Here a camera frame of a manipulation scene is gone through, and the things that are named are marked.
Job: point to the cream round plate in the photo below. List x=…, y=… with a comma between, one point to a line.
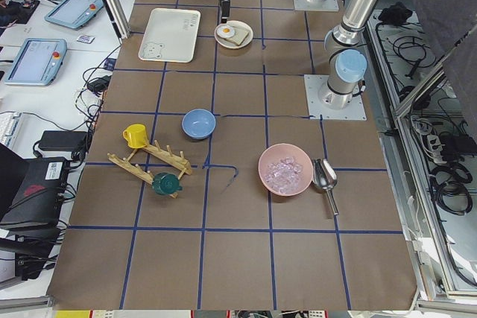
x=235, y=24

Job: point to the bread slice on plate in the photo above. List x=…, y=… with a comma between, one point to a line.
x=239, y=37

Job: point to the fried egg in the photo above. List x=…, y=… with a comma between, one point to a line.
x=225, y=31

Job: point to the cream bear serving tray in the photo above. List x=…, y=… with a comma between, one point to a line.
x=170, y=36

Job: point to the blue bowl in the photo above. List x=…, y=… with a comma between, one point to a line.
x=198, y=123

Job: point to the upper teach pendant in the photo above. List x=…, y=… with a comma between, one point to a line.
x=74, y=14

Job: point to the teach pendant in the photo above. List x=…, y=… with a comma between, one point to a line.
x=37, y=62
x=74, y=14

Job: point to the yellow cup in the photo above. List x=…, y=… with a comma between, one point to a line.
x=136, y=136

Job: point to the pink bowl with ice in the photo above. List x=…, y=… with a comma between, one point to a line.
x=285, y=169

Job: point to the lower teach pendant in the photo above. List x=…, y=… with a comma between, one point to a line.
x=37, y=62

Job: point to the dark green cup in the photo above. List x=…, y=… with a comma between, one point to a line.
x=166, y=184

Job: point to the metal scoop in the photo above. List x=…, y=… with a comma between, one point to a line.
x=325, y=178

